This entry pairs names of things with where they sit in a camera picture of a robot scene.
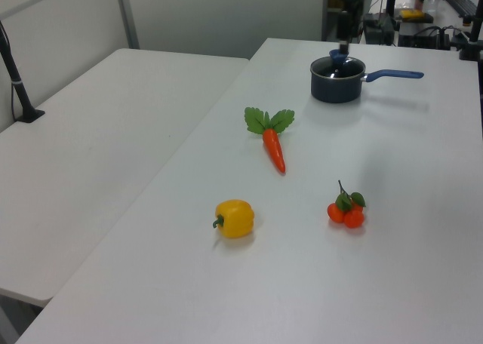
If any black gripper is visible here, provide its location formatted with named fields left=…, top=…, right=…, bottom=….
left=337, top=11, right=352, bottom=55

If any glass lid with blue knob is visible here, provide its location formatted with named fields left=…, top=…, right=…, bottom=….
left=312, top=48, right=365, bottom=79

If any black equipment case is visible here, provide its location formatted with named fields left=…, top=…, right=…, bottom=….
left=361, top=14, right=398, bottom=45

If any dark blue saucepan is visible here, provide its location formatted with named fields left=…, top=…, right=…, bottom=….
left=309, top=56, right=425, bottom=104

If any black electronics box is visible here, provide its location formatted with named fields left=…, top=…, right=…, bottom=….
left=398, top=26, right=452, bottom=51

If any orange toy carrot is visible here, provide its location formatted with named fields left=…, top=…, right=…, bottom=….
left=244, top=106, right=296, bottom=175

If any black keyboard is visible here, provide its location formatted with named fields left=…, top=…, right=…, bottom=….
left=441, top=0, right=480, bottom=17

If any black clamp stand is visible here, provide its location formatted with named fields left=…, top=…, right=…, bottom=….
left=458, top=4, right=483, bottom=62

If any orange toy tomato cluster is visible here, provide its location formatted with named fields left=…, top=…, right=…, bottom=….
left=326, top=180, right=367, bottom=229

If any yellow toy bell pepper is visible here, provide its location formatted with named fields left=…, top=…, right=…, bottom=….
left=211, top=198, right=256, bottom=240

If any white adjacent table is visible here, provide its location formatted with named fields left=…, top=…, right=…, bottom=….
left=0, top=48, right=251, bottom=308

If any black camera pole with base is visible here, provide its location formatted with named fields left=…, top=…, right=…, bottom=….
left=0, top=19, right=46, bottom=124

